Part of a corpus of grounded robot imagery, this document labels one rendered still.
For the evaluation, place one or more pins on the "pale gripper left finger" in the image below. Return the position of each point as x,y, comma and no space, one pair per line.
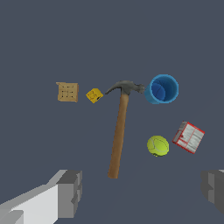
55,198

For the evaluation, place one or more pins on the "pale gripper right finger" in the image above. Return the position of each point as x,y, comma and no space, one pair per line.
214,188

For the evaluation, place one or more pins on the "red and white box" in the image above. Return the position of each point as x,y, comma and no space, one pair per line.
188,137

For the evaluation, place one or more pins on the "yellow green tennis ball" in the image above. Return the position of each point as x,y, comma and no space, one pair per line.
157,145

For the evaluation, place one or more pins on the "tan wooden block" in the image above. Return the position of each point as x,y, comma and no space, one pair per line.
67,92

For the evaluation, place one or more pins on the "small yellow box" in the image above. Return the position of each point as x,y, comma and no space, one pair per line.
94,95

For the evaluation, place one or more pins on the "blue plastic cup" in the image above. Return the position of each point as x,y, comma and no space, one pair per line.
162,89

